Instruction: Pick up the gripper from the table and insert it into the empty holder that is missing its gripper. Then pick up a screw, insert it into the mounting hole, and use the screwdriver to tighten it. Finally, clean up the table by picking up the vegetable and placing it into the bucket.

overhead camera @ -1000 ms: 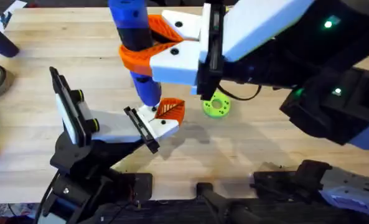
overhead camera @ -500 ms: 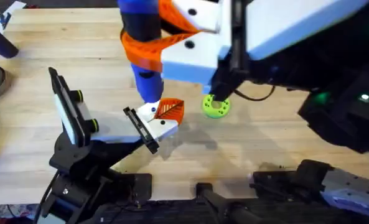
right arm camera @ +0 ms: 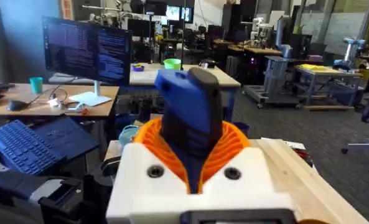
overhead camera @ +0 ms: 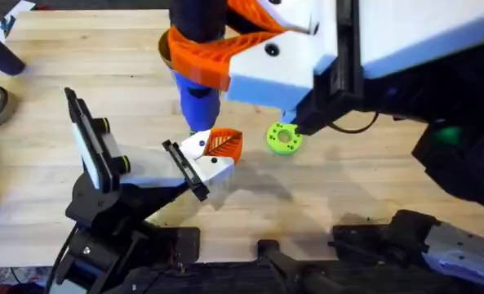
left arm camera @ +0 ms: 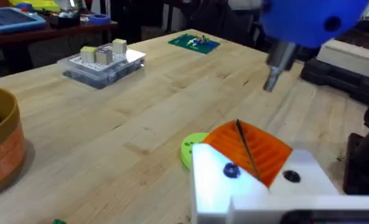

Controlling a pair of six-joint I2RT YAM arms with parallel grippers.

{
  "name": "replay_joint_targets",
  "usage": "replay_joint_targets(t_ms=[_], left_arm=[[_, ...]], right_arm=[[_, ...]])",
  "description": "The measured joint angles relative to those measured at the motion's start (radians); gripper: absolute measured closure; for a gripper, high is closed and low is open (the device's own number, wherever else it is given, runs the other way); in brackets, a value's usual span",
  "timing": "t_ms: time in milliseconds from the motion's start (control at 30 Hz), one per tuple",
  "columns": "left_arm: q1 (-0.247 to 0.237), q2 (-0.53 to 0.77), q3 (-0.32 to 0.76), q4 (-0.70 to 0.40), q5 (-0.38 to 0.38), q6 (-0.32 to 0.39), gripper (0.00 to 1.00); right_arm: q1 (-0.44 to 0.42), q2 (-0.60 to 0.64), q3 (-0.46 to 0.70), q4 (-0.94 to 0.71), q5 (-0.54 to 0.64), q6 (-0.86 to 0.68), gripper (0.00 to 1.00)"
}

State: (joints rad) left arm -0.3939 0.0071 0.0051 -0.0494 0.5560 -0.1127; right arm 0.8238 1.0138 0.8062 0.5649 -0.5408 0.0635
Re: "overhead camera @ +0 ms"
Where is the black upright wrist plate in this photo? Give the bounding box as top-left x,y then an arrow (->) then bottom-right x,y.
63,87 -> 121,194

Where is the white paper card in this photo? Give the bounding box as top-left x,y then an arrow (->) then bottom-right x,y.
0,0 -> 37,42

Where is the green disc with holes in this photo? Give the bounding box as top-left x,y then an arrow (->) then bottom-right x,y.
265,121 -> 304,157

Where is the blue electric screwdriver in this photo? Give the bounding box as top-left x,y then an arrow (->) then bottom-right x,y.
168,0 -> 229,136

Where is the dark blue cylinder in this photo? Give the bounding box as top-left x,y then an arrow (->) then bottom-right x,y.
0,28 -> 27,77

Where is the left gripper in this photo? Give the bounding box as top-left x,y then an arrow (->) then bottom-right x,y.
64,127 -> 244,230

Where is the black cable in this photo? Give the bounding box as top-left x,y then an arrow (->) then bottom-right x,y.
44,223 -> 80,294
326,111 -> 380,136

